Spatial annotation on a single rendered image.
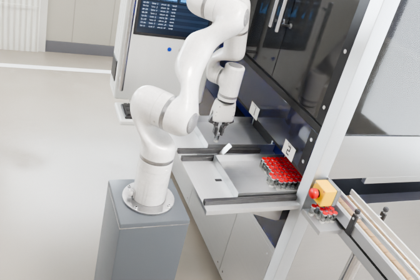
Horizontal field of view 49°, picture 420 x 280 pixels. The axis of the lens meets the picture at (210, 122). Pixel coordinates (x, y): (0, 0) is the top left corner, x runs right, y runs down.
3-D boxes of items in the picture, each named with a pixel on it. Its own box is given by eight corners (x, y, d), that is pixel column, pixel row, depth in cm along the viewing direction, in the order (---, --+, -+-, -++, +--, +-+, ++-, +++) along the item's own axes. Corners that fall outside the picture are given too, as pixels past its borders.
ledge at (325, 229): (329, 210, 185) (331, 206, 185) (348, 232, 175) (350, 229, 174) (300, 212, 180) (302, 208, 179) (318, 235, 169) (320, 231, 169)
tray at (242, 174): (280, 160, 208) (282, 154, 207) (310, 196, 188) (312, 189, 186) (212, 161, 195) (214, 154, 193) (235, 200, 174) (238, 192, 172)
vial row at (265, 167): (262, 165, 200) (265, 157, 198) (281, 190, 186) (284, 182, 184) (258, 165, 199) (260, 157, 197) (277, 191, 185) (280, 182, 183)
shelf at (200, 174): (245, 121, 240) (246, 118, 239) (314, 208, 185) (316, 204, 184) (157, 119, 221) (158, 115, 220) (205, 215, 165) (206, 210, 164)
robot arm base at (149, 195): (127, 217, 155) (135, 173, 147) (117, 183, 170) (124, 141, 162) (180, 214, 163) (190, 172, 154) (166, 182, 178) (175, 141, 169)
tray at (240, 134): (250, 122, 235) (252, 117, 234) (272, 150, 215) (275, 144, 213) (188, 121, 222) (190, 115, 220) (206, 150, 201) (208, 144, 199)
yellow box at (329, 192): (324, 194, 177) (330, 179, 174) (335, 205, 171) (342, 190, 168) (308, 194, 174) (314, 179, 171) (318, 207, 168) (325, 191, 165)
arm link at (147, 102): (160, 170, 151) (174, 107, 140) (117, 147, 157) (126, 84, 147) (180, 157, 161) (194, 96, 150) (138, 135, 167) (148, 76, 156)
